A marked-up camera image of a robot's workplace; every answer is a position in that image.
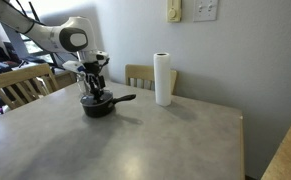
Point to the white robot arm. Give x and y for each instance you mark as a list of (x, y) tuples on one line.
[(51, 33)]

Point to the beige wall thermostat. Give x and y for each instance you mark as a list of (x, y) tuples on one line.
[(174, 10)]

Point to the wooden counter top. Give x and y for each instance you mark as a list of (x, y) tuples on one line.
[(286, 153)]

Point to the glass lid with black knob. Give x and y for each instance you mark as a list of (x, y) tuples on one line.
[(96, 98)]

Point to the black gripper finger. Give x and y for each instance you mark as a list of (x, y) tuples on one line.
[(93, 90), (102, 90)]

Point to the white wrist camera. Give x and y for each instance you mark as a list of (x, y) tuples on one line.
[(73, 66)]

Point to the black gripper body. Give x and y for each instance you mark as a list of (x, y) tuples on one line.
[(95, 68)]

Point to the white paper towel roll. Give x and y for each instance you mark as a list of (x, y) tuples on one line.
[(162, 80)]

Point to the white light switch plate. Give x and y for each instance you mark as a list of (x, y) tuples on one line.
[(205, 10)]

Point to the large slatted wooden chair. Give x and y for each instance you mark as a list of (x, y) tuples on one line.
[(16, 85)]

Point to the wooden chair behind paper roll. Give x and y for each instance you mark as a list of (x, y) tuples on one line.
[(139, 76)]

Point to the small wooden chair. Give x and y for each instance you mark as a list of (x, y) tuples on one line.
[(65, 79)]

